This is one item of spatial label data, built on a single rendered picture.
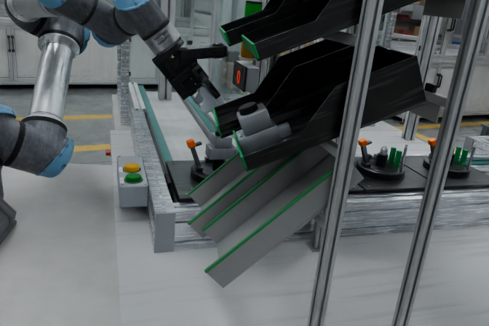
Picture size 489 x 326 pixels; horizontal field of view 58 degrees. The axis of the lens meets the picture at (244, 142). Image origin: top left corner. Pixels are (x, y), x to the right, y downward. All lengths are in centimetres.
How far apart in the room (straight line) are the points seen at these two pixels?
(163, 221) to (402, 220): 64
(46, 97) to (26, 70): 510
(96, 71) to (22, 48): 93
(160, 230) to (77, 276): 19
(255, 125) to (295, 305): 41
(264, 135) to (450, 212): 80
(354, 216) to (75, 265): 68
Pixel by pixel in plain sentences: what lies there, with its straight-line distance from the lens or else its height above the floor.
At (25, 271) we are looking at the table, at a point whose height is 86.
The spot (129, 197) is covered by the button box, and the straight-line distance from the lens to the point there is 114.
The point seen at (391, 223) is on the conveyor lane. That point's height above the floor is 89.
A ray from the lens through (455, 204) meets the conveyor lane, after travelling 138.
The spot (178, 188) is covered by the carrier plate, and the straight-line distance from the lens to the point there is 109.
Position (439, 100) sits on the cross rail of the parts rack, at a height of 131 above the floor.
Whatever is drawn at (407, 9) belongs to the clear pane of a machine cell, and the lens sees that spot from 636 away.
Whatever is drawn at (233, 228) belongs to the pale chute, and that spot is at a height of 102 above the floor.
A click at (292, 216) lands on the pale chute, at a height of 112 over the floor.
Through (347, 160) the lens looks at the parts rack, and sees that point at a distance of 64.
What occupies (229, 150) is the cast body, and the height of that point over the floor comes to 105.
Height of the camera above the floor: 143
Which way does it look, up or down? 18 degrees down
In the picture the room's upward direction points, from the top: 6 degrees clockwise
